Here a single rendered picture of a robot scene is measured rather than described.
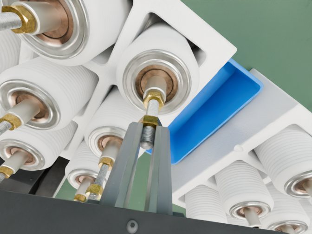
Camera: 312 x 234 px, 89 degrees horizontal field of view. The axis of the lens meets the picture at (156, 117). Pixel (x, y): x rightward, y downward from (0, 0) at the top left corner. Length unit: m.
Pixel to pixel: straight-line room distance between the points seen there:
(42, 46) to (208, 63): 0.20
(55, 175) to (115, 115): 0.44
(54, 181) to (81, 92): 0.42
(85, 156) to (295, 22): 0.51
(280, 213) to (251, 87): 0.27
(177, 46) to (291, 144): 0.26
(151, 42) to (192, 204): 0.39
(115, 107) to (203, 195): 0.32
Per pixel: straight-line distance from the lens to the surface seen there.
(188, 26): 0.24
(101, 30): 0.18
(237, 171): 0.40
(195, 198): 0.46
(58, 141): 0.34
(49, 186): 0.63
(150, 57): 0.17
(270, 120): 0.35
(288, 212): 0.47
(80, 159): 0.32
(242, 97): 0.39
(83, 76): 0.28
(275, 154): 0.35
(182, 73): 0.17
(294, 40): 0.51
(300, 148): 0.35
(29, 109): 0.25
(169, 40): 0.17
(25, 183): 0.64
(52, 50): 0.20
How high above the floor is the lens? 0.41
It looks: 54 degrees down
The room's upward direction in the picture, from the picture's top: 173 degrees counter-clockwise
